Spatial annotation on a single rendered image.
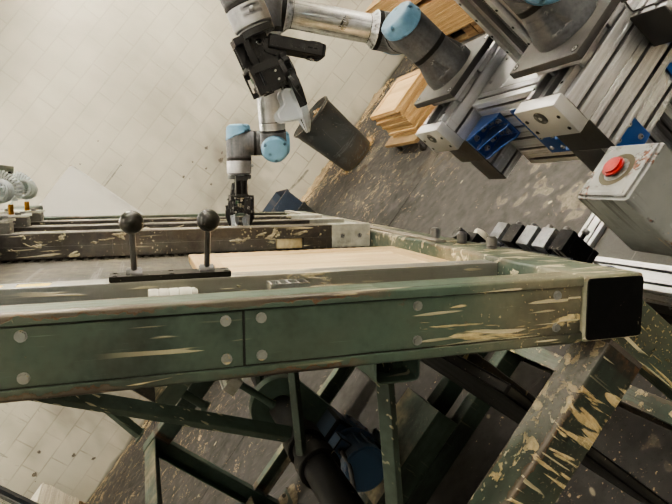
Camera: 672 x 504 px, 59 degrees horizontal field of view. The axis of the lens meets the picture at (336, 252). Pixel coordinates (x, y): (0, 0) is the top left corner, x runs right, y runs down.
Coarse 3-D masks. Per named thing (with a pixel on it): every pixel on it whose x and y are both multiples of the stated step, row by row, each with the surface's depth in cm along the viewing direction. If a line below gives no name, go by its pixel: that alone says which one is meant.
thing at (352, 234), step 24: (0, 192) 155; (0, 240) 154; (24, 240) 156; (48, 240) 158; (72, 240) 159; (96, 240) 161; (120, 240) 163; (144, 240) 165; (168, 240) 167; (192, 240) 169; (216, 240) 171; (240, 240) 173; (264, 240) 175; (312, 240) 180; (336, 240) 182; (360, 240) 185
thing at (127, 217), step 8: (120, 216) 94; (128, 216) 93; (136, 216) 94; (120, 224) 94; (128, 224) 93; (136, 224) 94; (128, 232) 94; (136, 232) 95; (136, 256) 99; (136, 264) 100; (128, 272) 100; (136, 272) 100
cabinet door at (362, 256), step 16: (192, 256) 148; (224, 256) 150; (240, 256) 150; (256, 256) 150; (272, 256) 150; (288, 256) 150; (304, 256) 150; (320, 256) 150; (336, 256) 149; (352, 256) 149; (368, 256) 149; (384, 256) 149; (400, 256) 149; (416, 256) 146; (432, 256) 146
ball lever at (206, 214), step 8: (200, 216) 97; (208, 216) 97; (216, 216) 98; (200, 224) 97; (208, 224) 97; (216, 224) 98; (208, 232) 99; (208, 240) 100; (208, 248) 101; (208, 256) 102; (200, 264) 104; (208, 264) 103
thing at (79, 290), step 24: (408, 264) 118; (432, 264) 117; (456, 264) 117; (480, 264) 118; (0, 288) 93; (24, 288) 94; (48, 288) 95; (72, 288) 96; (96, 288) 97; (120, 288) 98; (144, 288) 99; (168, 288) 100; (216, 288) 103; (240, 288) 104; (264, 288) 106
